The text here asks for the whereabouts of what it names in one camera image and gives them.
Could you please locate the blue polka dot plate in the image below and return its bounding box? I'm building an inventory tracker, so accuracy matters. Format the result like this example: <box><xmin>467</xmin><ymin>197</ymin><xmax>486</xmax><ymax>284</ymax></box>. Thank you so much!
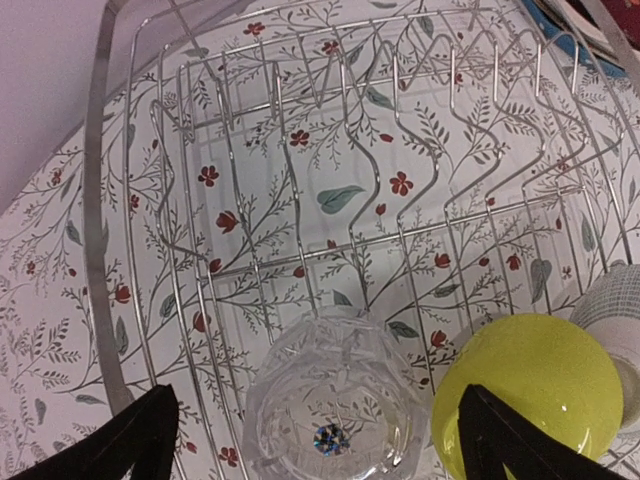
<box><xmin>522</xmin><ymin>1</ymin><xmax>627</xmax><ymax>78</ymax></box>

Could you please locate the white ribbed plate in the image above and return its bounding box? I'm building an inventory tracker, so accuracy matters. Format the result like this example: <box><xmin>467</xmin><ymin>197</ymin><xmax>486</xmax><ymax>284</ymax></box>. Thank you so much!
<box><xmin>536</xmin><ymin>0</ymin><xmax>608</xmax><ymax>44</ymax></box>

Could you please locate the floral table mat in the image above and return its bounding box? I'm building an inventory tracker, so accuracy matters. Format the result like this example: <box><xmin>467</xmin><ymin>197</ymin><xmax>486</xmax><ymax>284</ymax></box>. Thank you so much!
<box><xmin>1</xmin><ymin>1</ymin><xmax>639</xmax><ymax>479</ymax></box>

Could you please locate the wire dish rack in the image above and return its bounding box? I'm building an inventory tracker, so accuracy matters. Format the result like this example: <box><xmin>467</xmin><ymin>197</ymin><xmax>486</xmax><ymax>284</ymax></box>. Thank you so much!
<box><xmin>80</xmin><ymin>1</ymin><xmax>639</xmax><ymax>479</ymax></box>

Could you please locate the clear glass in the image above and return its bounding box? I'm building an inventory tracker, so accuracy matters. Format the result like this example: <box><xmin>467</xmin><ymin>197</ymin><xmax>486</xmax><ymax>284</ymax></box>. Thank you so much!
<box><xmin>240</xmin><ymin>305</ymin><xmax>430</xmax><ymax>479</ymax></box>

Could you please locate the dark red black plate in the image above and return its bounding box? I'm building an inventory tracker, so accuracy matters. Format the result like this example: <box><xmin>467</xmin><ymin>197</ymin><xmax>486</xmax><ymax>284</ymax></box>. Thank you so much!
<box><xmin>602</xmin><ymin>0</ymin><xmax>640</xmax><ymax>50</ymax></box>

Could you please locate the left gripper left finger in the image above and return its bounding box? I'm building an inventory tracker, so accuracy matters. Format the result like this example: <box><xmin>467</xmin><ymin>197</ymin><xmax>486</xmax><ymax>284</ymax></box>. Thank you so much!
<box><xmin>19</xmin><ymin>385</ymin><xmax>179</xmax><ymax>480</ymax></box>

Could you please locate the yellow green bowl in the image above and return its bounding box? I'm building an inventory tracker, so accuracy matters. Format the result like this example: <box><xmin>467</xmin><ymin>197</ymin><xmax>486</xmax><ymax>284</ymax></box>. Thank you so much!
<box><xmin>431</xmin><ymin>313</ymin><xmax>623</xmax><ymax>479</ymax></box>

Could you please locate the white grey patterned bowl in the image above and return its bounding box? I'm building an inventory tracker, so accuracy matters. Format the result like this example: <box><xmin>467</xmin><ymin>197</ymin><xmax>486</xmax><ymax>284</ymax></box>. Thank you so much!
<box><xmin>569</xmin><ymin>264</ymin><xmax>639</xmax><ymax>437</ymax></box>

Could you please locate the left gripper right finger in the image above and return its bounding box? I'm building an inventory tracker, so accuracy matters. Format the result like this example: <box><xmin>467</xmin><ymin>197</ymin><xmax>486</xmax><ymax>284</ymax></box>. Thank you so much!
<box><xmin>458</xmin><ymin>384</ymin><xmax>620</xmax><ymax>480</ymax></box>

